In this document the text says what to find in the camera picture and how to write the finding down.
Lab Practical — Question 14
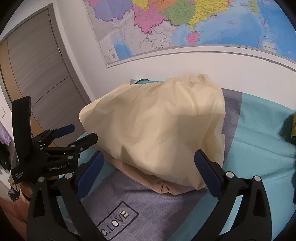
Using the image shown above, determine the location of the olive brown garment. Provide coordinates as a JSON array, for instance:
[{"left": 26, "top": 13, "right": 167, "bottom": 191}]
[{"left": 279, "top": 114, "right": 295, "bottom": 145}]

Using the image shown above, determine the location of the teal grey bed sheet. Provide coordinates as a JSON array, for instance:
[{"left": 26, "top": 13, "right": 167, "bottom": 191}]
[{"left": 55, "top": 78, "right": 296, "bottom": 241}]

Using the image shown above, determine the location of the pink folded garment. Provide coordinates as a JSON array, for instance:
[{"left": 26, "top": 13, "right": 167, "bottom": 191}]
[{"left": 95, "top": 145, "right": 195, "bottom": 196}]

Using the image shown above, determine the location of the person's left hand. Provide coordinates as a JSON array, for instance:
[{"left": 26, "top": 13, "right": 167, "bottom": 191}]
[{"left": 19, "top": 181, "right": 35, "bottom": 201}]

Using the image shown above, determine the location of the grey wooden door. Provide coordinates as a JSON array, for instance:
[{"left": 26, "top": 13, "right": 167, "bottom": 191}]
[{"left": 1, "top": 4, "right": 90, "bottom": 147}]

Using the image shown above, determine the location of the colourful wall map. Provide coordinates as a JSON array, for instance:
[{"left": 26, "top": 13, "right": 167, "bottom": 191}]
[{"left": 84, "top": 0, "right": 295, "bottom": 64}]

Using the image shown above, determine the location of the cream jacket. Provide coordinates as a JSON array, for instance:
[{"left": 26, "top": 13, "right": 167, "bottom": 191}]
[{"left": 79, "top": 74, "right": 226, "bottom": 190}]

